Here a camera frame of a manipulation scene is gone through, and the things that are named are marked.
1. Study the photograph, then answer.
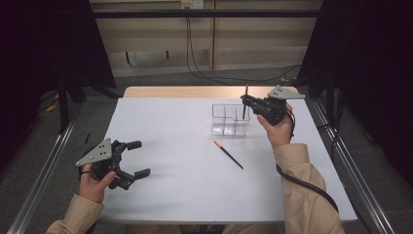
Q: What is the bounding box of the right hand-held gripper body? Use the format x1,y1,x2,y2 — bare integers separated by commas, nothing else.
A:
251,85,306,127

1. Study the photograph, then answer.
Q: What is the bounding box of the white table sheet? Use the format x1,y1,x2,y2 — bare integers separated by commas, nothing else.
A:
98,97,358,223

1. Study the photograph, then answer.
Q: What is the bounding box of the black pencil orange end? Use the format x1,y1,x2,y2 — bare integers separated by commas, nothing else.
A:
242,84,249,121
212,139,244,171

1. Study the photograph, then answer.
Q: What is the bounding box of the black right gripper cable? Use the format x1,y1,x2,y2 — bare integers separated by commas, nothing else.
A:
275,108,340,214

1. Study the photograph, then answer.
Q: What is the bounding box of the person's right hand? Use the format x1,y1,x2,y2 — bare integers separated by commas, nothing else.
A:
257,102,295,150

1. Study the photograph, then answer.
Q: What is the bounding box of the black wall cable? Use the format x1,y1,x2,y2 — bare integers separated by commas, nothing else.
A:
187,16,301,83
185,16,232,86

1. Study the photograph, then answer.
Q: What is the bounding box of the person's left hand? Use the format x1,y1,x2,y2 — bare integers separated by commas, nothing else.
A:
78,163,117,205

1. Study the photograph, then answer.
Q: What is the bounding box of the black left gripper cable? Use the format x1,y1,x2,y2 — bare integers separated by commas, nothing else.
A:
77,147,98,180

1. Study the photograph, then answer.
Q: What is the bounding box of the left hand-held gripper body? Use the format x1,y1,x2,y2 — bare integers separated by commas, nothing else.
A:
75,137,135,191

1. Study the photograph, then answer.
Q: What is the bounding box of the aluminium frame rail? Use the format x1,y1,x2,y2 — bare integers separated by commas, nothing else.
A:
313,100,395,234
8,106,83,234

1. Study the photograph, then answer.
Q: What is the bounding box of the black horizontal frame bar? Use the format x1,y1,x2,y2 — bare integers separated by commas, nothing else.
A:
92,9,322,19

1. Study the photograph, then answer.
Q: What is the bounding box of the clear plastic desk organizer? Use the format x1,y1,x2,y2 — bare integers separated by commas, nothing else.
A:
211,103,251,137

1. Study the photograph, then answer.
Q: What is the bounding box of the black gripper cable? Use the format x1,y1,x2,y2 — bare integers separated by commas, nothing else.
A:
77,147,98,180
275,108,340,214

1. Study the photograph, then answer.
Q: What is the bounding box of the white wall socket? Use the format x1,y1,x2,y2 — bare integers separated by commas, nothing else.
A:
180,0,205,10

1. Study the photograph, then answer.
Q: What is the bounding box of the black curtain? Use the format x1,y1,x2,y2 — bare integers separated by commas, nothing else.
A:
297,0,413,188
0,0,117,172

